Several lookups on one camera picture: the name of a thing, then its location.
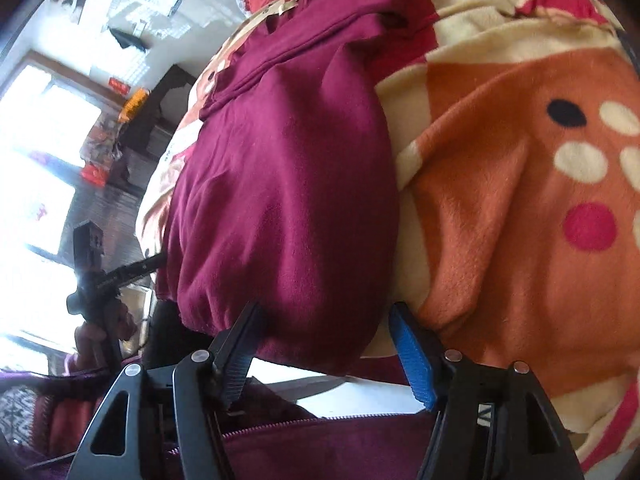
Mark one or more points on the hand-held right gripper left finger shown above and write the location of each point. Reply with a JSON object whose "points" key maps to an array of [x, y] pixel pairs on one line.
{"points": [[240, 355]]}

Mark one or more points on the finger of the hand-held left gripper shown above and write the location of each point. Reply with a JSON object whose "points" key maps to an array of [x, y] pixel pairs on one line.
{"points": [[142, 269]]}

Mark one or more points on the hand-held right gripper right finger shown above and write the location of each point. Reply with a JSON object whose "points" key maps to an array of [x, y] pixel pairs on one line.
{"points": [[412, 355]]}

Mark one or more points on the maroon fleece sweater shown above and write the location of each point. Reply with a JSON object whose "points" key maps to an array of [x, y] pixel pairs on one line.
{"points": [[280, 185]]}

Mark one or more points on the person's left forearm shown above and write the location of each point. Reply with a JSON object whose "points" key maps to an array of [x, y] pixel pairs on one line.
{"points": [[75, 377]]}

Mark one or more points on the person's left hand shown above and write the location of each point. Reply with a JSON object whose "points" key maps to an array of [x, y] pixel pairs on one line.
{"points": [[90, 347]]}

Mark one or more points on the red box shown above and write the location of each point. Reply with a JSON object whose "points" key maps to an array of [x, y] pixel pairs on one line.
{"points": [[94, 177]]}

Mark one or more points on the colourful printed gift box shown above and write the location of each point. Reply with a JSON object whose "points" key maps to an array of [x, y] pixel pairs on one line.
{"points": [[102, 140]]}

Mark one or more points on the person's purple jacket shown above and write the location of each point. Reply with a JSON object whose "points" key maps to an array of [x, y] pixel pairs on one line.
{"points": [[325, 445]]}

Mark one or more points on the orange plastic basket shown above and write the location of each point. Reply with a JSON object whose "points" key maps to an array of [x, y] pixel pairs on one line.
{"points": [[134, 104]]}

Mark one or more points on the dark wooden side table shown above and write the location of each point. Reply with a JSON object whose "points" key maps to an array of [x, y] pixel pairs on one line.
{"points": [[160, 95]]}

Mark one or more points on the printed fleece blanket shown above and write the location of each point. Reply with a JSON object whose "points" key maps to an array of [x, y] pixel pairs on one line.
{"points": [[500, 160]]}

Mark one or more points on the red wall decoration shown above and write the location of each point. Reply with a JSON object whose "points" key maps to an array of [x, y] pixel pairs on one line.
{"points": [[119, 85]]}

